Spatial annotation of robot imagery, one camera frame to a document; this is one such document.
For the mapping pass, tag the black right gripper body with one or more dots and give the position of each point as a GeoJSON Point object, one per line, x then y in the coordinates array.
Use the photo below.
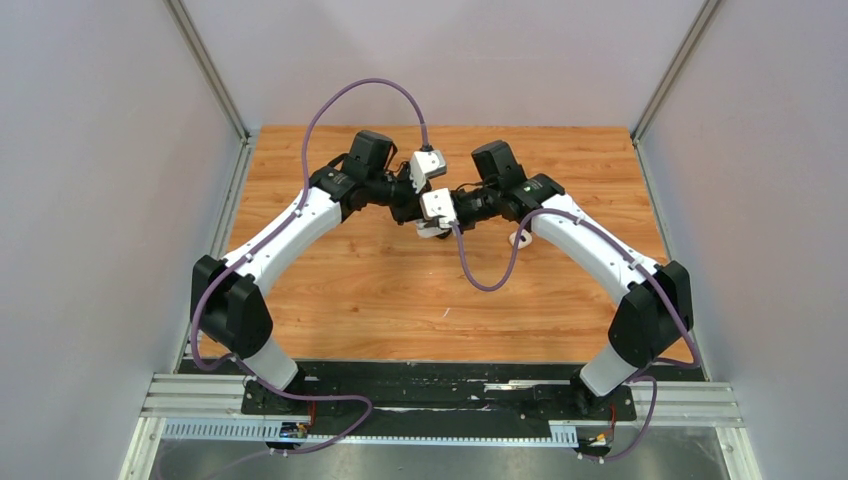
{"type": "Point", "coordinates": [475, 206]}

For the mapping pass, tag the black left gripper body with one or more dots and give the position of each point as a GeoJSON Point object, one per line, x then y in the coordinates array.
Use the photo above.
{"type": "Point", "coordinates": [398, 193]}

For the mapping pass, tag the white oval charging case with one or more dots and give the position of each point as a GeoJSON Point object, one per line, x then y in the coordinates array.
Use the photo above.
{"type": "Point", "coordinates": [427, 230]}

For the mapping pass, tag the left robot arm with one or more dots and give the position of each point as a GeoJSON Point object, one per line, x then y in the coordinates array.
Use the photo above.
{"type": "Point", "coordinates": [228, 295]}

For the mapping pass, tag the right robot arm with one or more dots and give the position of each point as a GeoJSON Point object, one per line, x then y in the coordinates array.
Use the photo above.
{"type": "Point", "coordinates": [653, 301]}

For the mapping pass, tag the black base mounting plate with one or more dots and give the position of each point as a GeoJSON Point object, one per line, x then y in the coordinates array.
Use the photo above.
{"type": "Point", "coordinates": [452, 401]}

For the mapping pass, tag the aluminium frame rail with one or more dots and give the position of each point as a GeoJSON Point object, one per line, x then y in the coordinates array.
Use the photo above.
{"type": "Point", "coordinates": [203, 407]}

